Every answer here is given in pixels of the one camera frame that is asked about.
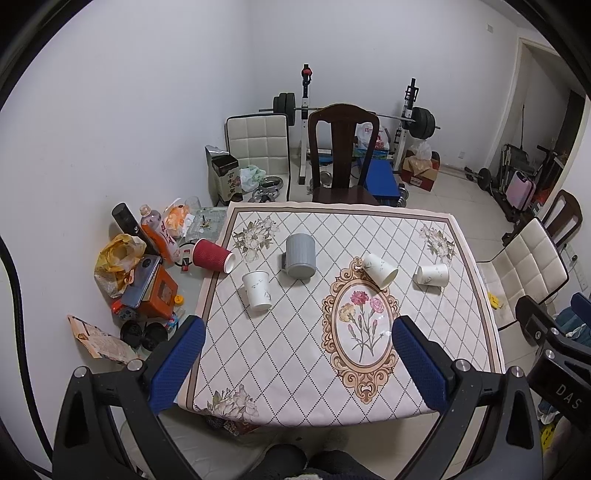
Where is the blue weight bench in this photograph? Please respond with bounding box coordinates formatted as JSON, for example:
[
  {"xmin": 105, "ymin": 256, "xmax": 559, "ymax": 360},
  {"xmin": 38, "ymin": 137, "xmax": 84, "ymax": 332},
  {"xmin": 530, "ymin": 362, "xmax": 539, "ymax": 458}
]
[{"xmin": 317, "ymin": 149, "xmax": 403, "ymax": 204}]

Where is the cardboard box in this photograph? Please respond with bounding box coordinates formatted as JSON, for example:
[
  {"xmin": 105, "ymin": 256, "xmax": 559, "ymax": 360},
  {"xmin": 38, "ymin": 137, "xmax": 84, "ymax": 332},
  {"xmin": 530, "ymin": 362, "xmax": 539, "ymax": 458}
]
[{"xmin": 400, "ymin": 150, "xmax": 440, "ymax": 192}]

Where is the brown paper card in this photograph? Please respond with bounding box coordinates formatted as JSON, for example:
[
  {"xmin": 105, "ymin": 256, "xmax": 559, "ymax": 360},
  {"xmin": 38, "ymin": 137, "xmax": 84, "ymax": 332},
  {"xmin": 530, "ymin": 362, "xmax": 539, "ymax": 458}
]
[{"xmin": 67, "ymin": 315, "xmax": 138, "ymax": 365}]

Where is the barbell with black plates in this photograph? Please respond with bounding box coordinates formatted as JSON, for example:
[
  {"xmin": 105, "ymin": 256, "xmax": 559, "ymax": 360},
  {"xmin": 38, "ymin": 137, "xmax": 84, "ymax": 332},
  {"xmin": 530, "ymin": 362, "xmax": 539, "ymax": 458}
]
[{"xmin": 259, "ymin": 92, "xmax": 439, "ymax": 140}]

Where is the cream padded chair back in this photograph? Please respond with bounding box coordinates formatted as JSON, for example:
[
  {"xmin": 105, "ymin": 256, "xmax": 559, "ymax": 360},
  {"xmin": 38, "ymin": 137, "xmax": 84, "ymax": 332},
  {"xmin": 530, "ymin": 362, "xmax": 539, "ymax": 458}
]
[{"xmin": 224, "ymin": 112, "xmax": 290, "ymax": 202}]

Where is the red-label drink bottle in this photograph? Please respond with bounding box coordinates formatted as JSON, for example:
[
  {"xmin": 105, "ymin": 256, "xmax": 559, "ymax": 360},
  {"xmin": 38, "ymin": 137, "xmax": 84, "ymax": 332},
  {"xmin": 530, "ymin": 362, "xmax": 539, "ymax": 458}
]
[{"xmin": 139, "ymin": 204, "xmax": 181, "ymax": 263}]

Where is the cream padded chair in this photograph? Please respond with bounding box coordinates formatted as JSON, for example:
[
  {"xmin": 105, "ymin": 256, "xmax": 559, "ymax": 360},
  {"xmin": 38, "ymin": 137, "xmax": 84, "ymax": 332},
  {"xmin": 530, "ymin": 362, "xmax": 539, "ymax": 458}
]
[
  {"xmin": 224, "ymin": 112, "xmax": 290, "ymax": 202},
  {"xmin": 477, "ymin": 218, "xmax": 569, "ymax": 330}
]

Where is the black cable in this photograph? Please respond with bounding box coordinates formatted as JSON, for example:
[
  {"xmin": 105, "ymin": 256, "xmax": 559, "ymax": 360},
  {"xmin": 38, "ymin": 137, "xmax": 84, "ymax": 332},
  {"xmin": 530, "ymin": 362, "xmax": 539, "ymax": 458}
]
[{"xmin": 0, "ymin": 235, "xmax": 54, "ymax": 478}]

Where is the dark tea gift box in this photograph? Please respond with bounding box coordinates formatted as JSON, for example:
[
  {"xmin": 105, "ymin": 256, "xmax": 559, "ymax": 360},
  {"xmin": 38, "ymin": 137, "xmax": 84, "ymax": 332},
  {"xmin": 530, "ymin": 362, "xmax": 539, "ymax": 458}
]
[{"xmin": 204, "ymin": 145, "xmax": 243, "ymax": 205}]

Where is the floral diamond pattern tablecloth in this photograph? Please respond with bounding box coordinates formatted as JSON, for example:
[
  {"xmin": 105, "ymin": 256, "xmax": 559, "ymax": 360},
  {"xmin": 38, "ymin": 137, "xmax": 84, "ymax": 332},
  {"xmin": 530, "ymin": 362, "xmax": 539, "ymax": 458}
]
[{"xmin": 176, "ymin": 202, "xmax": 505, "ymax": 426}]

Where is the pink suitcase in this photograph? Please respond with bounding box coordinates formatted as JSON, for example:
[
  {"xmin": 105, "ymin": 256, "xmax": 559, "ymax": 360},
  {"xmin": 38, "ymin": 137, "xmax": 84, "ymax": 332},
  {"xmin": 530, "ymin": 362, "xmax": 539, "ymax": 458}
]
[{"xmin": 506, "ymin": 171, "xmax": 536, "ymax": 211}]

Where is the grey ribbed mug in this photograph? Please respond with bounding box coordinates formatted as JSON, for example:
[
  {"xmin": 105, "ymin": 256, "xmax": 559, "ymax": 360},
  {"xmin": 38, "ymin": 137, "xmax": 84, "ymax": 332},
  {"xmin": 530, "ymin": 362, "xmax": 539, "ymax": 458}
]
[{"xmin": 281, "ymin": 233, "xmax": 317, "ymax": 280}]

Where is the white floral paper cup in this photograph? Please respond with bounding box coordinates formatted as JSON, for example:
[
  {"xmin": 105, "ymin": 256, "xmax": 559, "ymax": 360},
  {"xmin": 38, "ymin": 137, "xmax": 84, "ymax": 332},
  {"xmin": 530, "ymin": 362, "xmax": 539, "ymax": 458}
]
[{"xmin": 363, "ymin": 253, "xmax": 399, "ymax": 290}]

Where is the cream padded chair right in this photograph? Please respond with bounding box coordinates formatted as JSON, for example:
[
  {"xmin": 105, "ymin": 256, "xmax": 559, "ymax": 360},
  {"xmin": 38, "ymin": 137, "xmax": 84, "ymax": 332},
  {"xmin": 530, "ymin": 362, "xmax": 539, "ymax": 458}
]
[{"xmin": 477, "ymin": 218, "xmax": 569, "ymax": 330}]

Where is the red ribbed paper cup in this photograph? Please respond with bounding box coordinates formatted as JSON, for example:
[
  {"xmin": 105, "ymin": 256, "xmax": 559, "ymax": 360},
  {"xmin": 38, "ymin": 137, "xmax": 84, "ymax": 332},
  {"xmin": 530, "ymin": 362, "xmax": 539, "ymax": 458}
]
[{"xmin": 191, "ymin": 239, "xmax": 236, "ymax": 274}]

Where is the white squat rack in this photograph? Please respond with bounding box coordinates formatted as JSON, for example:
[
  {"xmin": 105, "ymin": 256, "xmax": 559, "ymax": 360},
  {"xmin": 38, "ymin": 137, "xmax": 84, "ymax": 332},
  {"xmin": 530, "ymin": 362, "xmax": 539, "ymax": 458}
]
[{"xmin": 297, "ymin": 63, "xmax": 419, "ymax": 185}]

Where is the yellow plastic bag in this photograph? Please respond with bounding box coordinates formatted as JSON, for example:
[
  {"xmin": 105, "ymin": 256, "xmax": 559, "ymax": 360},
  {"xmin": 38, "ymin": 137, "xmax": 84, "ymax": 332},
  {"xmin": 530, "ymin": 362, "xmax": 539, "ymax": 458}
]
[{"xmin": 93, "ymin": 233, "xmax": 146, "ymax": 299}]

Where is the black cylinder bottle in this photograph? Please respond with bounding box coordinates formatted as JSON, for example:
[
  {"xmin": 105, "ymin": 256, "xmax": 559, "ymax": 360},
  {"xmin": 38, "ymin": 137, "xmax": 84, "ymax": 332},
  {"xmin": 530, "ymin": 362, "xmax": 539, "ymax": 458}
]
[{"xmin": 111, "ymin": 202, "xmax": 159, "ymax": 255}]

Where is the orange snack bag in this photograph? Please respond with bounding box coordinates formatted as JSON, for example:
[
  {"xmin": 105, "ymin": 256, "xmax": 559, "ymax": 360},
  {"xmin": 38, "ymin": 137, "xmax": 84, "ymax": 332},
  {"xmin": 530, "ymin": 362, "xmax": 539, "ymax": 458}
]
[{"xmin": 163, "ymin": 198, "xmax": 190, "ymax": 239}]

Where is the dark wooden chair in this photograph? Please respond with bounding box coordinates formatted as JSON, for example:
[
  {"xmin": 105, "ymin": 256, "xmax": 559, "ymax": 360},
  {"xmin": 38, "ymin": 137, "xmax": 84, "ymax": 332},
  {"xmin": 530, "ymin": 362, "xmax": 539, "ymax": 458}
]
[
  {"xmin": 542, "ymin": 189, "xmax": 583, "ymax": 249},
  {"xmin": 308, "ymin": 103, "xmax": 380, "ymax": 205}
]

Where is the orange box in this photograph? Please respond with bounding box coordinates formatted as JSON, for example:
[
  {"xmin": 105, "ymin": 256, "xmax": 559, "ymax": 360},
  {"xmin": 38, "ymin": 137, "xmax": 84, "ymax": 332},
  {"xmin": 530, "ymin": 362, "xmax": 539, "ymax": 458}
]
[{"xmin": 137, "ymin": 267, "xmax": 178, "ymax": 320}]

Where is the dark wooden chair right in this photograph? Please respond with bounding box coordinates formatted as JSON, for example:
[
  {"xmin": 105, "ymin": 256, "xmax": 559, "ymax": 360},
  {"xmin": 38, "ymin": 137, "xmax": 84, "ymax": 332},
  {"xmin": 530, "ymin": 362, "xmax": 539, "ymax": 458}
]
[{"xmin": 542, "ymin": 189, "xmax": 583, "ymax": 249}]

